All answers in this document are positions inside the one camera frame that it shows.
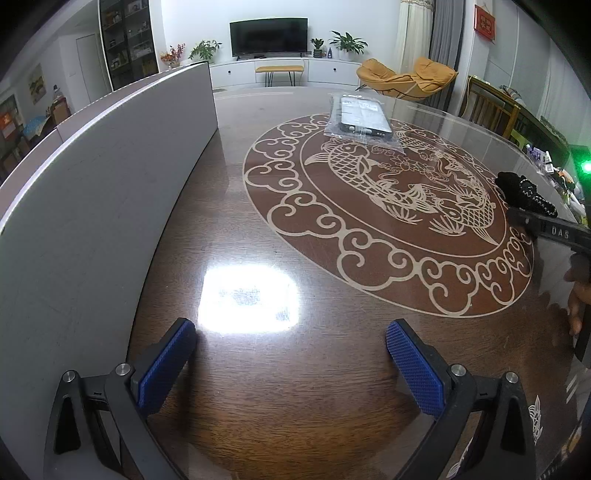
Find grey partition board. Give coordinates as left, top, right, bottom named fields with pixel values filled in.
left=0, top=61, right=219, bottom=480

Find blue cloth covered table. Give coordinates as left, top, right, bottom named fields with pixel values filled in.
left=21, top=115, right=51, bottom=139

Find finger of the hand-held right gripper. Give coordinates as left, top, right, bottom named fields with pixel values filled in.
left=507, top=206, right=539, bottom=241

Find red flowers in vase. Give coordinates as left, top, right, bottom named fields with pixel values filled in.
left=161, top=44, right=186, bottom=70

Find red wall hanging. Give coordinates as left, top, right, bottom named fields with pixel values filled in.
left=475, top=4, right=497, bottom=44

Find white door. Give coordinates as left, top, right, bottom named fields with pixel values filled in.
left=76, top=34, right=109, bottom=109

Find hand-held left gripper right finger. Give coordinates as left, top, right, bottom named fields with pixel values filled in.
left=385, top=318, right=539, bottom=480

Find white television console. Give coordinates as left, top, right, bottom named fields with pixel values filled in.
left=209, top=58, right=370, bottom=89

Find bagged black phone case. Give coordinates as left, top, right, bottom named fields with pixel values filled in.
left=323, top=91, right=404, bottom=154

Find wooden dining chair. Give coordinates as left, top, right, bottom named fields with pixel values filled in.
left=459, top=75, right=520, bottom=139

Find wooden bench with hairpin legs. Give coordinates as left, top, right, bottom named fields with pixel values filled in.
left=255, top=65, right=305, bottom=88

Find framed landscape painting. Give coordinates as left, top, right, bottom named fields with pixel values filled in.
left=28, top=64, right=46, bottom=104

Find leafy green potted plant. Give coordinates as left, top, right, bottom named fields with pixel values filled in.
left=188, top=40, right=222, bottom=63

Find person's right hand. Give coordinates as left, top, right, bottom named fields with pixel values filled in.
left=564, top=270, right=591, bottom=337

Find orange lounge chair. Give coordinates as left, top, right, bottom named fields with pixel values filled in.
left=406, top=56, right=459, bottom=100
left=356, top=58, right=416, bottom=95

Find black beaded velvet pouch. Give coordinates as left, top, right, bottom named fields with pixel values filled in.
left=495, top=171, right=560, bottom=219

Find cluttered wooden sideboard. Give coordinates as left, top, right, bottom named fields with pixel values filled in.
left=510, top=88, right=583, bottom=217

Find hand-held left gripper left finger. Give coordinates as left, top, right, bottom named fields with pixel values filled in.
left=44, top=318, right=197, bottom=480

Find white sheer curtain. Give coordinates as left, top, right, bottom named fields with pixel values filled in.
left=397, top=0, right=437, bottom=75

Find black glass display cabinet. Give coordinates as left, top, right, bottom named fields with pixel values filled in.
left=98, top=0, right=160, bottom=92

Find black flat-screen television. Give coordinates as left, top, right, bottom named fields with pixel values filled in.
left=229, top=17, right=309, bottom=58

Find large green potted plant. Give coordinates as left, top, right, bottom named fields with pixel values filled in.
left=330, top=31, right=369, bottom=62

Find grey curtain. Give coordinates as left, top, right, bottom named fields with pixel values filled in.
left=429, top=0, right=467, bottom=109

